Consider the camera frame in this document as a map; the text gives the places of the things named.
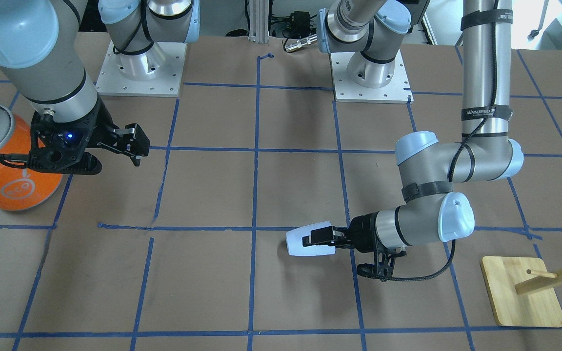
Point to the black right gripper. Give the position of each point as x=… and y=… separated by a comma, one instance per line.
x=101, y=130

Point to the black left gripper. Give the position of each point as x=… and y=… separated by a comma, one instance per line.
x=363, y=228

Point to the light blue plastic cup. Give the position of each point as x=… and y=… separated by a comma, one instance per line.
x=298, y=247

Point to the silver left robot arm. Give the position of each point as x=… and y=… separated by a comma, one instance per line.
x=373, y=30

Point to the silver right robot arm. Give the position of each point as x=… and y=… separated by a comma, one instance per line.
x=46, y=30

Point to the wooden mug tree stand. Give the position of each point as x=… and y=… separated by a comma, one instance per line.
x=521, y=291

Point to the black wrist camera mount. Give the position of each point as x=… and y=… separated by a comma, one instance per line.
x=383, y=265

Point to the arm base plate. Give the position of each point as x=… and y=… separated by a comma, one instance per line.
x=359, y=80
x=156, y=73

